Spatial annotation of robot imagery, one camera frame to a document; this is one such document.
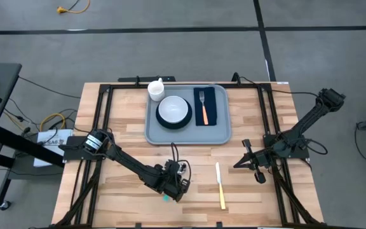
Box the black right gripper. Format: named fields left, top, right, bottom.
left=232, top=138, right=274, bottom=185

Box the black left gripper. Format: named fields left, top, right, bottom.
left=153, top=170, right=191, bottom=204

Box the teal-handled metal spoon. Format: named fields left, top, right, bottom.
left=161, top=163, right=186, bottom=203

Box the cream-handled metal knife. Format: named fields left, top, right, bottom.
left=214, top=162, right=227, bottom=211

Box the orange-handled metal fork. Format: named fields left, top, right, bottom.
left=199, top=90, right=210, bottom=126

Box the dark navy cloth napkin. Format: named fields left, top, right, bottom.
left=193, top=86, right=219, bottom=127

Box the white ceramic bowl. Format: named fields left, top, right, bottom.
left=157, top=95, right=189, bottom=125

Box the white ceramic mug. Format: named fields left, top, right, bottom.
left=147, top=77, right=166, bottom=102

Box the grey plastic serving tray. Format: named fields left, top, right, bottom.
left=143, top=83, right=233, bottom=146

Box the black bar with blue light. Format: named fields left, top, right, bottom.
left=117, top=75, right=177, bottom=83

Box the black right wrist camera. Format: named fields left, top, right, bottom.
left=270, top=135, right=291, bottom=151

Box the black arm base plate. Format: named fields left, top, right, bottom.
left=58, top=135, right=109, bottom=161
left=262, top=133, right=311, bottom=161

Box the black power cable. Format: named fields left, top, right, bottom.
left=232, top=72, right=322, bottom=98

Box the black aluminium table frame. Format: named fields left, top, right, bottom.
left=30, top=81, right=327, bottom=229

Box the yellow coiled cable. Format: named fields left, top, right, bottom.
left=39, top=112, right=67, bottom=132

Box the yellow extension cord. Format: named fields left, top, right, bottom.
left=56, top=0, right=92, bottom=15

